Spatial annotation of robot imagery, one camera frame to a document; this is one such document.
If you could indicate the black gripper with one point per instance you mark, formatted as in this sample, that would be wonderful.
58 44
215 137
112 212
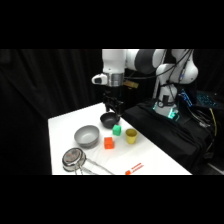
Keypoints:
112 94

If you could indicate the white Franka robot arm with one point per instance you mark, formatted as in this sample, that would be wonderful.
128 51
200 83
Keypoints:
113 61

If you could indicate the red pen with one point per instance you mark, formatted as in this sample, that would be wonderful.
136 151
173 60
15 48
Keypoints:
134 168

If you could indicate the black bowl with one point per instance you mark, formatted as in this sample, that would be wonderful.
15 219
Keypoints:
109 120

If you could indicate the green cube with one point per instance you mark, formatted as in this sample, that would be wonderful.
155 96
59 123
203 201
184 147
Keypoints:
116 130

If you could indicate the yellow cup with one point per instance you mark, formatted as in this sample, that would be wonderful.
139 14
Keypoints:
131 136

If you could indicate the orange cube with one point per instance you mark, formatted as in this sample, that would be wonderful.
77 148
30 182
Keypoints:
108 143

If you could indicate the grey bowl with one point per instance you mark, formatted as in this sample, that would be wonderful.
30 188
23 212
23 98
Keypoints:
86 136

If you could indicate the black robot stand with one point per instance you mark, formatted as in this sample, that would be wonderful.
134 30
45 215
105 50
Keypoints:
173 133

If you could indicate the black curtain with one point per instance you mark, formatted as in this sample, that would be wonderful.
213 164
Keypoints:
50 80

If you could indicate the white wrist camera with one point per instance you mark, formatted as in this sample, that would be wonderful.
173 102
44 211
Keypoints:
99 79

